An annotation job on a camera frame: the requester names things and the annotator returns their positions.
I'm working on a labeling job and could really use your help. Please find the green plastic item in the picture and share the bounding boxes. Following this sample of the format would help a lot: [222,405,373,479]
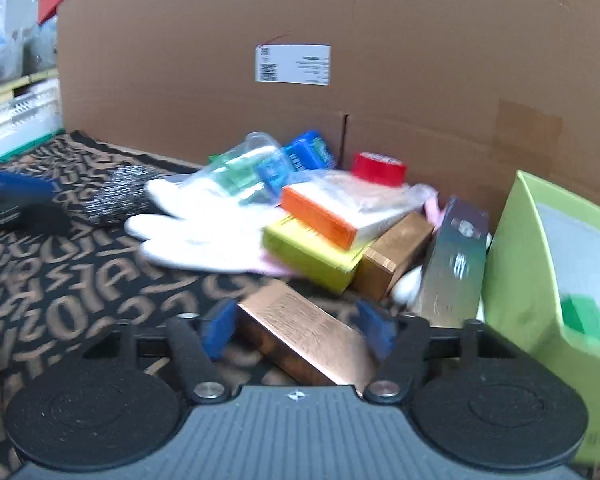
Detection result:
[560,294,600,347]

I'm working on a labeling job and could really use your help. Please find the long copper box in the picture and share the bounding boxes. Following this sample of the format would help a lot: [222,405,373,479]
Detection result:
[236,279,381,396]

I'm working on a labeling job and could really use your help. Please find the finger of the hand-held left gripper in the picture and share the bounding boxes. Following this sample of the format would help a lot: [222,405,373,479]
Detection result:
[0,170,58,202]

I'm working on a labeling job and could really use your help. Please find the blue packet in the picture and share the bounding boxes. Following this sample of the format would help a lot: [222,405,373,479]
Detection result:
[282,131,336,171]

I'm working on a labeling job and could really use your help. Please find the silver box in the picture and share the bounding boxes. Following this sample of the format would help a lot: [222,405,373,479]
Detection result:
[411,196,491,328]

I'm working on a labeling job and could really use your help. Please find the white plastic crate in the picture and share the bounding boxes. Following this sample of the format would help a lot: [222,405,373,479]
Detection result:
[0,77,63,158]

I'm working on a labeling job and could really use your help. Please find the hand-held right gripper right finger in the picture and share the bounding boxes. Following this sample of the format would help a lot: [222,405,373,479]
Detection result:
[356,300,518,406]

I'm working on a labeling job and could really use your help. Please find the green cardboard box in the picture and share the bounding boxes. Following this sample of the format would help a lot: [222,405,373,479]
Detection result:
[481,170,600,468]

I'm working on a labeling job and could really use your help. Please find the yellow-green box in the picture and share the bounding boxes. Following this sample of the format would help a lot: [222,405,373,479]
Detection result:
[261,215,373,295]

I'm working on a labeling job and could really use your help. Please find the white shipping label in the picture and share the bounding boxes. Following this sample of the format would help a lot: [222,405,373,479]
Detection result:
[254,45,332,86]

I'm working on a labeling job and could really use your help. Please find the clear plastic bags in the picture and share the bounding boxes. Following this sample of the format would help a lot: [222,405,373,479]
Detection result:
[0,0,58,91]

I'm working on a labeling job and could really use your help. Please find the black letter-patterned blanket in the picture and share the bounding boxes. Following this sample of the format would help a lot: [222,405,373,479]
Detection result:
[0,130,486,480]

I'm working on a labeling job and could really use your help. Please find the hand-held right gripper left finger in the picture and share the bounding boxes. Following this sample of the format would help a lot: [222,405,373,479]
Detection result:
[82,299,238,405]

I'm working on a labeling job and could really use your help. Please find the clear bag with tubes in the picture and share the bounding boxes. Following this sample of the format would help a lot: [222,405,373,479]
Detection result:
[180,131,291,206]

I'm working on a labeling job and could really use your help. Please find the short copper box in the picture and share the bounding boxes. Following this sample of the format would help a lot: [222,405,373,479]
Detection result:
[350,211,436,302]

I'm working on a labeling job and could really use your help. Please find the pink packet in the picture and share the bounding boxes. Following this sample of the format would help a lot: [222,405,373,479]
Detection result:
[424,196,448,226]

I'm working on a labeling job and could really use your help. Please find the orange white box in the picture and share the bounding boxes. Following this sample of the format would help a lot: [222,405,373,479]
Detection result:
[280,181,416,251]

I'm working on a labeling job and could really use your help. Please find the silver black striped pouch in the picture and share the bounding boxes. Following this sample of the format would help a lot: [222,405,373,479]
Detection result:
[82,165,176,226]

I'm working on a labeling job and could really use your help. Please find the red tape roll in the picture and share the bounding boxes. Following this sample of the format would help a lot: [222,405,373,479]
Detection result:
[351,151,408,187]

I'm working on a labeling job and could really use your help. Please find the large brown cardboard box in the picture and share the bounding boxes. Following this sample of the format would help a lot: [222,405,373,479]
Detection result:
[55,0,600,221]

